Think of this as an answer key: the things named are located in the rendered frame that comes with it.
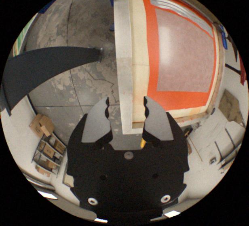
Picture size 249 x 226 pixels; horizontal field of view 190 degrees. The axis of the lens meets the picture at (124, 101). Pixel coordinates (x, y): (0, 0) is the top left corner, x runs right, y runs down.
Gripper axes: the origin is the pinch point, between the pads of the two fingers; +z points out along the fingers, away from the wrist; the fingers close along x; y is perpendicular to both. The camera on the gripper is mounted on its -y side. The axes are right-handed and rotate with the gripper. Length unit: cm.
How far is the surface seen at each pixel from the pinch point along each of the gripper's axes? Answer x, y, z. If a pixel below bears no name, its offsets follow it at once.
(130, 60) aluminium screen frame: 1.2, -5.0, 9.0
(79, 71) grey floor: -74, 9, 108
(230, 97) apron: 221, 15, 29
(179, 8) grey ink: 19.6, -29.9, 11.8
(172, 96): 17.8, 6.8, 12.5
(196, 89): 31.1, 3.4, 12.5
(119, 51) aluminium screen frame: -1.2, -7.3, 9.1
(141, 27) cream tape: 4.9, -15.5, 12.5
